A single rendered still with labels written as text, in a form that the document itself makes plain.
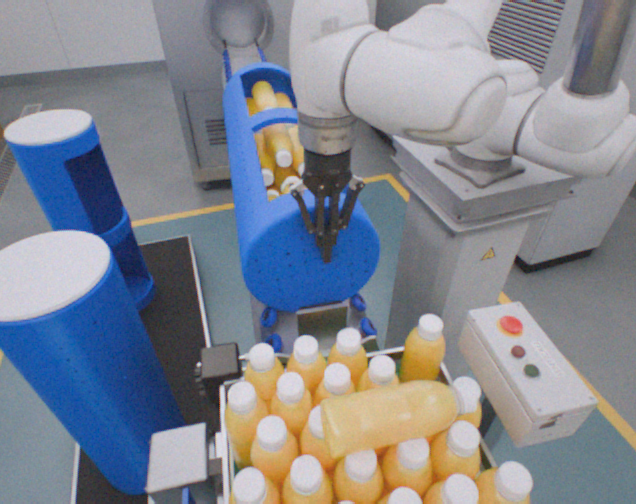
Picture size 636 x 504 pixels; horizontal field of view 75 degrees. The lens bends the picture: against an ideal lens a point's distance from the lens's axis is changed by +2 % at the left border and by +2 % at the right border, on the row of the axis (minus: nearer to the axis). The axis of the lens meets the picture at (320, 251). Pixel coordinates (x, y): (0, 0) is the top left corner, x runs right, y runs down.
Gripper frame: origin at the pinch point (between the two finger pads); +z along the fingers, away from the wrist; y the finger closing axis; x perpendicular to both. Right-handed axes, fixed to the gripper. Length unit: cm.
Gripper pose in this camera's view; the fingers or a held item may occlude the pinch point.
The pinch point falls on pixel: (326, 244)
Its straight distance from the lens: 77.3
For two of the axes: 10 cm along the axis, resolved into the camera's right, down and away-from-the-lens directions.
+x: -2.2, -6.3, 7.4
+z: 0.0, 7.6, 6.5
